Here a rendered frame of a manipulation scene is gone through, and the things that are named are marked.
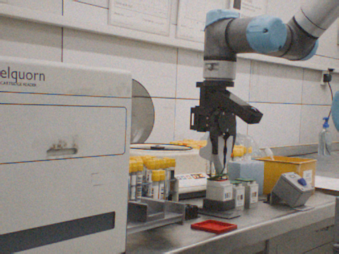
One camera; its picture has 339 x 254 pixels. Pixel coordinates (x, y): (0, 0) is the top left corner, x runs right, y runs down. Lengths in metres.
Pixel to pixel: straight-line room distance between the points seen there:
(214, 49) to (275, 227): 0.42
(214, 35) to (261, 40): 0.13
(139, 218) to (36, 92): 0.33
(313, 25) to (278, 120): 1.49
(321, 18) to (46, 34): 0.76
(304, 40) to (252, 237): 0.44
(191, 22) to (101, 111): 1.28
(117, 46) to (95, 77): 0.96
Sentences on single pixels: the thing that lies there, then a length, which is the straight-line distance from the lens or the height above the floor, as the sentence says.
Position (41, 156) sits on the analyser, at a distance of 0.80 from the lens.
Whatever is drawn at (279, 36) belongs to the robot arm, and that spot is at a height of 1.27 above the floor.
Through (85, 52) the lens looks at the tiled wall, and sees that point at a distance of 1.73.
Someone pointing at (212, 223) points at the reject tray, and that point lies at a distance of 1.19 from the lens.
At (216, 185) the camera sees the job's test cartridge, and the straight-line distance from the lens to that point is 1.26.
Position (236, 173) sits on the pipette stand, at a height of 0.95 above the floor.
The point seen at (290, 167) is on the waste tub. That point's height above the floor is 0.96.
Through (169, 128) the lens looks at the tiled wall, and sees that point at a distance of 2.03.
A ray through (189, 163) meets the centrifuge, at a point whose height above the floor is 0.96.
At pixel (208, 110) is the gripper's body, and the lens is 1.25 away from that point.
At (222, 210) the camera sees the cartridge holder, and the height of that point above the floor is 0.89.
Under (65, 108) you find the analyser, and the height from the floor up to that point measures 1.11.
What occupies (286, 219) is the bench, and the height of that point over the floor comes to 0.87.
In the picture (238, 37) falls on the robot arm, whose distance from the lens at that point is 1.20.
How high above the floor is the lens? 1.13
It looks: 3 degrees down
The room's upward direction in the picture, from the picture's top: 3 degrees clockwise
